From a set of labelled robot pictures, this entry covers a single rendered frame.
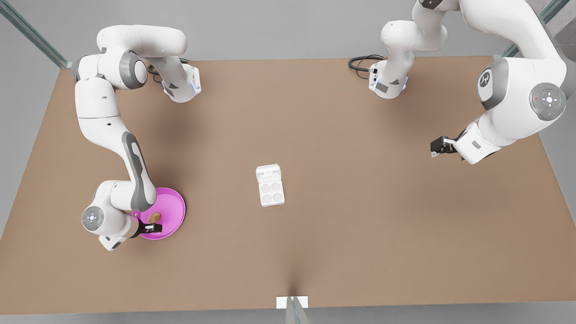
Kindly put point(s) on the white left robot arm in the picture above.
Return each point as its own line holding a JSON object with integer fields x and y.
{"x": 517, "y": 76}

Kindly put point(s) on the brown egg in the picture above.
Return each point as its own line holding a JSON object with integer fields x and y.
{"x": 154, "y": 218}

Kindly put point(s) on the silver frame post with white foot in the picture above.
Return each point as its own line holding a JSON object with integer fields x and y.
{"x": 294, "y": 308}

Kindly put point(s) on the pink round plate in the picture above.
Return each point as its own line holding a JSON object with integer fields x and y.
{"x": 172, "y": 211}

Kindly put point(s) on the white egg box base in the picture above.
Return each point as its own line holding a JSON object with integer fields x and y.
{"x": 272, "y": 193}

